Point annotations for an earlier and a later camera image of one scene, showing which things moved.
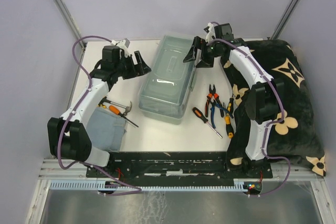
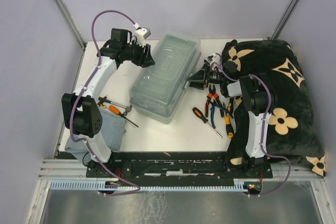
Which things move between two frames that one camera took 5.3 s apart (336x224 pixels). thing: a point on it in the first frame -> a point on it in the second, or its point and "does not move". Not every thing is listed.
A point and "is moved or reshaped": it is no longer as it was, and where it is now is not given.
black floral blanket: [296, 138] does not move
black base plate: [172, 167] does not move
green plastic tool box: [168, 82] is moved or reshaped
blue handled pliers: [213, 104] does not move
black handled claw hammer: [104, 99] does not move
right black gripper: [205, 62] -> [198, 76]
